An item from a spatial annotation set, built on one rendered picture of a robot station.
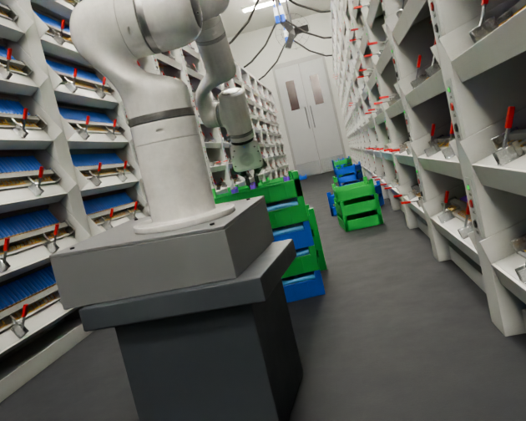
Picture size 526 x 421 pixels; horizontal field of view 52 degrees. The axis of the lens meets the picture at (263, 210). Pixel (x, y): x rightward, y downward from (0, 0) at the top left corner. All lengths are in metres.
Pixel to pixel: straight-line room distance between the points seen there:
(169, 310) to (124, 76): 0.40
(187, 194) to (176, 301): 0.19
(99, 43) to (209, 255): 0.41
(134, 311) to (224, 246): 0.18
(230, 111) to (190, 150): 0.73
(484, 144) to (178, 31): 0.61
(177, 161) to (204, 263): 0.19
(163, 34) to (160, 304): 0.45
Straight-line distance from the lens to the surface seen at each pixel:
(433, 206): 1.82
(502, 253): 1.15
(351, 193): 2.80
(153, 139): 0.94
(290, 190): 1.66
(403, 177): 2.51
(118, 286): 0.93
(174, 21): 0.95
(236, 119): 1.68
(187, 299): 0.86
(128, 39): 0.98
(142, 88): 0.95
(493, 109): 1.13
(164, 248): 0.88
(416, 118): 1.81
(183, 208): 0.94
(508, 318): 1.19
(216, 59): 1.58
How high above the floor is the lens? 0.45
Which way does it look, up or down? 5 degrees down
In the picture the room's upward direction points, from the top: 13 degrees counter-clockwise
